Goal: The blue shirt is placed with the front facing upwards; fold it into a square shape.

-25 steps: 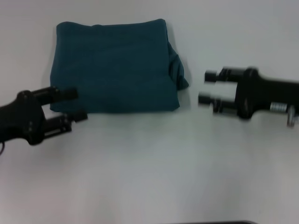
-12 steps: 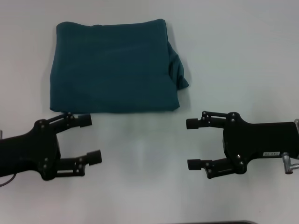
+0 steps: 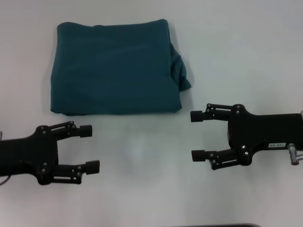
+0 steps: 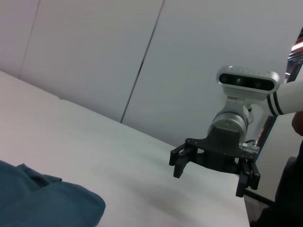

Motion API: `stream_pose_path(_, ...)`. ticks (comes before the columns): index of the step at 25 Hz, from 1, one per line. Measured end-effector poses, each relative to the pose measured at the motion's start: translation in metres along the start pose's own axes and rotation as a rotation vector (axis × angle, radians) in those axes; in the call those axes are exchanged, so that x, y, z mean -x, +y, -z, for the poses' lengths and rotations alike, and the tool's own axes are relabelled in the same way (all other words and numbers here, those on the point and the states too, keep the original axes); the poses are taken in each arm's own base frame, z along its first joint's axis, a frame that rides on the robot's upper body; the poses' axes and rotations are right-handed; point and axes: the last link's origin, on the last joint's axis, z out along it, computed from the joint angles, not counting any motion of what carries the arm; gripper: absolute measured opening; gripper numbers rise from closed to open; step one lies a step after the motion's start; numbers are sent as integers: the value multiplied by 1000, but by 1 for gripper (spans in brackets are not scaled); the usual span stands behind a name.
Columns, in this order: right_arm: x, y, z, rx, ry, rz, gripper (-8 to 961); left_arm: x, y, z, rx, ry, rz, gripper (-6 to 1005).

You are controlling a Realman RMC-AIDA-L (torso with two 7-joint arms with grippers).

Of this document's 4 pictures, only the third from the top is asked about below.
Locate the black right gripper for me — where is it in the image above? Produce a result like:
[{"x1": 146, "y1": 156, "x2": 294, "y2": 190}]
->
[{"x1": 190, "y1": 103, "x2": 303, "y2": 171}]

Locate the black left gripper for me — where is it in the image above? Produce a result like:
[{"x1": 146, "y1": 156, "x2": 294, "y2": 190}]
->
[{"x1": 0, "y1": 121, "x2": 101, "y2": 186}]

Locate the teal t-shirt with beige print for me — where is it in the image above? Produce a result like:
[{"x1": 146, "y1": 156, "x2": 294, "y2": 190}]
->
[{"x1": 50, "y1": 18, "x2": 192, "y2": 116}]

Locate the silver cable connector plug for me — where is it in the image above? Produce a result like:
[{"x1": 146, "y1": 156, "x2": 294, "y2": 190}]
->
[{"x1": 287, "y1": 142, "x2": 303, "y2": 166}]

